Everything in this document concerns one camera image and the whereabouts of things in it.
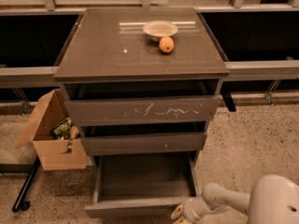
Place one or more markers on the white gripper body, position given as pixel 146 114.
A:
pixel 189 209

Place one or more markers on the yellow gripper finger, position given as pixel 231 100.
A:
pixel 178 212
pixel 182 220

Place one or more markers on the grey bottom drawer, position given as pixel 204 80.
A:
pixel 142 184

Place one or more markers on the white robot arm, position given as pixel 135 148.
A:
pixel 274 199

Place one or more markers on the grey middle drawer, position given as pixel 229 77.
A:
pixel 144 138

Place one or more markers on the scratched grey top drawer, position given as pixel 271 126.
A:
pixel 144 102

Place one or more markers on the grey drawer cabinet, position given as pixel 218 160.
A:
pixel 102 33

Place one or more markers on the brown cardboard box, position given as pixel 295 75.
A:
pixel 52 152

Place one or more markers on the green snack bag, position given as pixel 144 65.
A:
pixel 62 130

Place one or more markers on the black metal floor stand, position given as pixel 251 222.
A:
pixel 30 169

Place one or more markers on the orange fruit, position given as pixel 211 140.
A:
pixel 166 44

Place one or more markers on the white bowl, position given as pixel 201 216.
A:
pixel 156 30

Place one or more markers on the metal window railing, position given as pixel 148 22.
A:
pixel 141 67

